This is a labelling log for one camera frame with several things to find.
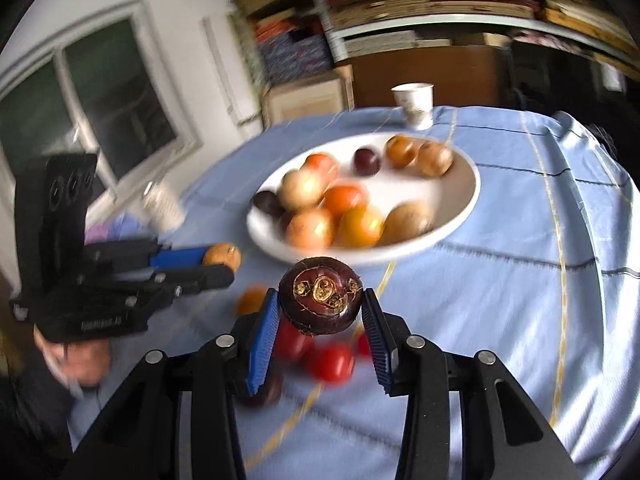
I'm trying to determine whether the purple cloth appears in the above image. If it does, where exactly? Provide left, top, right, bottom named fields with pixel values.
left=85, top=212, right=151, bottom=246

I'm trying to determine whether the small mandarin orange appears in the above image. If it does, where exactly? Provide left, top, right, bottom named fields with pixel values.
left=202, top=243, right=242, bottom=272
left=236, top=287, right=268, bottom=317

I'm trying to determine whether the white wall trim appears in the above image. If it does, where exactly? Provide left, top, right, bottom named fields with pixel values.
left=200, top=17, right=251, bottom=126

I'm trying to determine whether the person's left hand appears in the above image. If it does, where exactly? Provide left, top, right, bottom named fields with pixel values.
left=35, top=332, right=113, bottom=388

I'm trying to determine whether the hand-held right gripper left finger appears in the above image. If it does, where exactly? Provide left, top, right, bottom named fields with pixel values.
left=60, top=287, right=281, bottom=480

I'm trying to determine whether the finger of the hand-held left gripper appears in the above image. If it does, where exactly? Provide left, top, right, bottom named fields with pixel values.
left=85, top=239, right=213, bottom=281
left=100, top=265, right=236, bottom=311

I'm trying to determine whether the dark red plum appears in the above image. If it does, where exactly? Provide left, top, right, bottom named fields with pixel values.
left=251, top=190, right=285, bottom=220
left=352, top=146, right=382, bottom=176

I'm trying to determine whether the dark round fruit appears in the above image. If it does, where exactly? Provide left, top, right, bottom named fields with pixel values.
left=235, top=370, right=285, bottom=408

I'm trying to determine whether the stack of patterned blue boxes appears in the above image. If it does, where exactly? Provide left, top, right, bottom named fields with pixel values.
left=255, top=20, right=333, bottom=86

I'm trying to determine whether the dark brown water chestnut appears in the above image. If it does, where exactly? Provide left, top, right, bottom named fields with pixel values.
left=278, top=256, right=363, bottom=337

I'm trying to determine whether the person's left forearm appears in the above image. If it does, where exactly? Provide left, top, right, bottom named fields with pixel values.
left=0, top=355, right=101, bottom=480

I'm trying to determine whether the white framed window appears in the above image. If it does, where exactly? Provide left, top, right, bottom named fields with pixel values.
left=0, top=0, right=201, bottom=196

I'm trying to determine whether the blue checked tablecloth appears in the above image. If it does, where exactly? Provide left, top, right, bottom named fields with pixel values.
left=67, top=105, right=640, bottom=480

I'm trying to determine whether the printed white paper cup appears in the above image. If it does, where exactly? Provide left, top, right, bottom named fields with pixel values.
left=391, top=82, right=434, bottom=131
left=142, top=182, right=187, bottom=233

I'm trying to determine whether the white wall shelf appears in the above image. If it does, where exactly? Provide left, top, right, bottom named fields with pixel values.
left=300, top=0, right=640, bottom=68

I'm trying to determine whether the light wooden panel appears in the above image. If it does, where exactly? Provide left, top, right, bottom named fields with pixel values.
left=262, top=67, right=353, bottom=128

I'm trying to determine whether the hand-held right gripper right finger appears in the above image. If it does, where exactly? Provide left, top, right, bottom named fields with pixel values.
left=361, top=288, right=583, bottom=480

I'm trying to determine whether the pile of mandarins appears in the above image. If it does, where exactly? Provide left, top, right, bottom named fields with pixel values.
left=277, top=132, right=455, bottom=250

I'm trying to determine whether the green patterned roll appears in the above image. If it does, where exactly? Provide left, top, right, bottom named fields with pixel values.
left=230, top=10, right=271, bottom=91

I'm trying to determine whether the white round plate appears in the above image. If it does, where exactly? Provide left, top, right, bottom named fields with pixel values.
left=246, top=132, right=482, bottom=265

